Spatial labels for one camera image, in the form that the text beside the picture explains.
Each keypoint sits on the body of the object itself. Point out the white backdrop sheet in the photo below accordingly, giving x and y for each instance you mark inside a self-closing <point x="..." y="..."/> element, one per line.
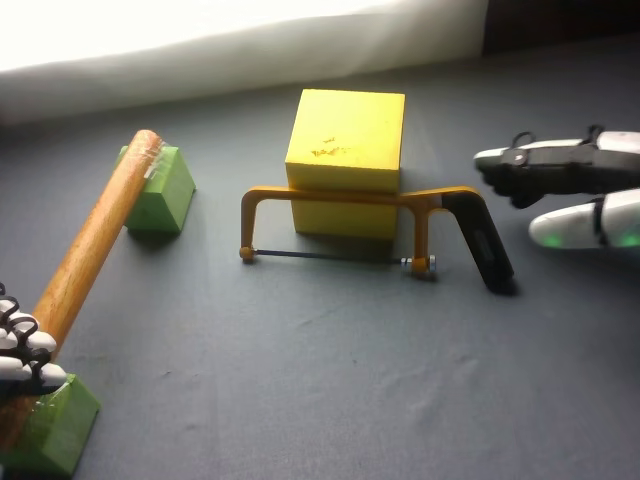
<point x="200" y="40"/>

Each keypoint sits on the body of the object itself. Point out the yellow wooden block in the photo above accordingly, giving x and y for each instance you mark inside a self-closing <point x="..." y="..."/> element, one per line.
<point x="345" y="135"/>

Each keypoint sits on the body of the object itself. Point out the green wooden support block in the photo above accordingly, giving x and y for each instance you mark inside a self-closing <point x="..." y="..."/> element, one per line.
<point x="65" y="425"/>
<point x="165" y="205"/>

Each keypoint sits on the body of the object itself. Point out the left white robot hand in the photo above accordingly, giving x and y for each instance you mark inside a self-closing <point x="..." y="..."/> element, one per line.
<point x="20" y="350"/>

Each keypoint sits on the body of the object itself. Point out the round wooden dowel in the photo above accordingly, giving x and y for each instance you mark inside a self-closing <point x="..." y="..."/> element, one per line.
<point x="95" y="235"/>

